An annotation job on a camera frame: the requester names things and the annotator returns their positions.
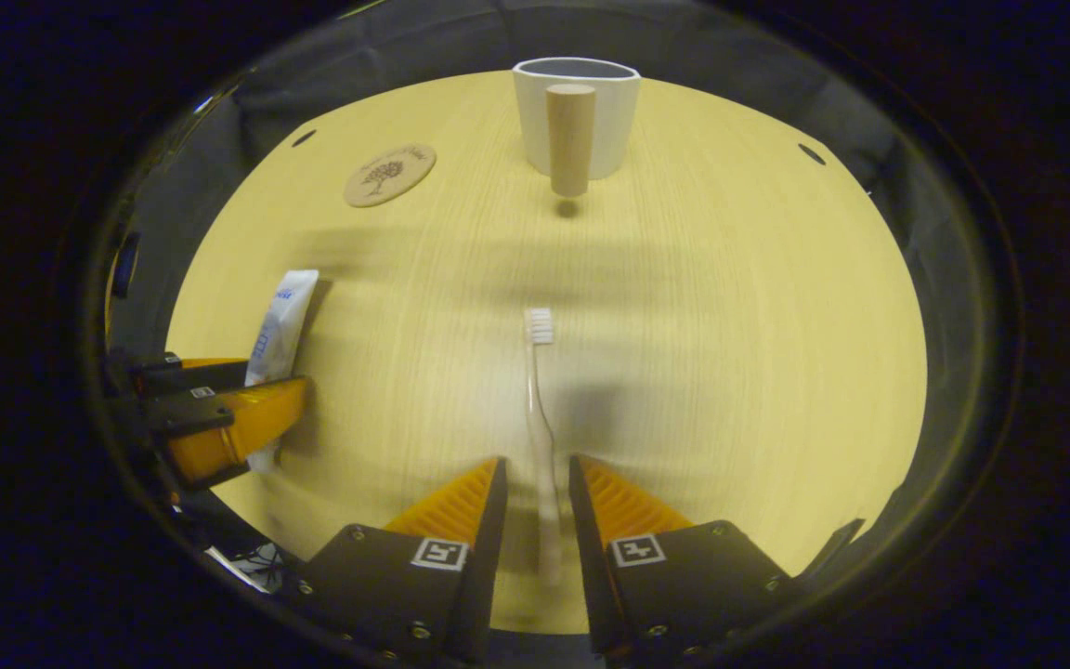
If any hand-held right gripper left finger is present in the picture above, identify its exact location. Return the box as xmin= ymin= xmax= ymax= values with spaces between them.
xmin=296 ymin=456 xmax=509 ymax=666

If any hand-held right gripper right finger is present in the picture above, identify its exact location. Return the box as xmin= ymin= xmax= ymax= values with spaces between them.
xmin=568 ymin=453 xmax=794 ymax=664

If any round wooden coaster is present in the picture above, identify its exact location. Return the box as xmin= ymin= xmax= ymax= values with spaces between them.
xmin=343 ymin=143 xmax=437 ymax=208

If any white clear toothbrush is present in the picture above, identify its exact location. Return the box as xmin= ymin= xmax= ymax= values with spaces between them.
xmin=523 ymin=308 xmax=566 ymax=586

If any white toothpaste tube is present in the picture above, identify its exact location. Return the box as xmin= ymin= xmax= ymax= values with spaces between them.
xmin=244 ymin=269 xmax=320 ymax=473

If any white cup with wooden handle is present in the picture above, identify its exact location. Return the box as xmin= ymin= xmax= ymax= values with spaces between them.
xmin=512 ymin=57 xmax=642 ymax=199

